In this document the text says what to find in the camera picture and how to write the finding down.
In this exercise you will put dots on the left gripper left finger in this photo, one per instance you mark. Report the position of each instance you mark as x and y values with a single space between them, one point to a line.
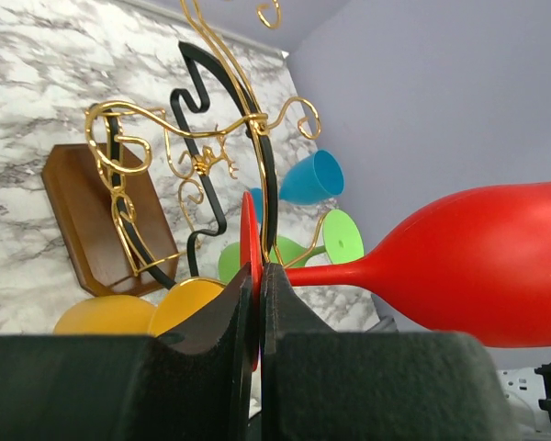
191 384

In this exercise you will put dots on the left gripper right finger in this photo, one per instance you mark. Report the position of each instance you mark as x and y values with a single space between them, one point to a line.
320 384

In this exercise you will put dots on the green wine glass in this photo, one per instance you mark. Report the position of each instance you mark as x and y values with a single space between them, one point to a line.
336 235

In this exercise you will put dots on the blue wine glass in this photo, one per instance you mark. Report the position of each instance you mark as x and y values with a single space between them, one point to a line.
313 179

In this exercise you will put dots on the red wine glass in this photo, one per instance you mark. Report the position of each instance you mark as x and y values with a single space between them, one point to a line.
477 262

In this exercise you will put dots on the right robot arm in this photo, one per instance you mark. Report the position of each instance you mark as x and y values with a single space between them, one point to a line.
528 391

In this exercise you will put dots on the yellow wine glass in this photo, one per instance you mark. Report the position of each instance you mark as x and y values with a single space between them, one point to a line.
124 314

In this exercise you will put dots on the gold wire wine glass rack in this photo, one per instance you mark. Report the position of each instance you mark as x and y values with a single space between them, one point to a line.
118 156

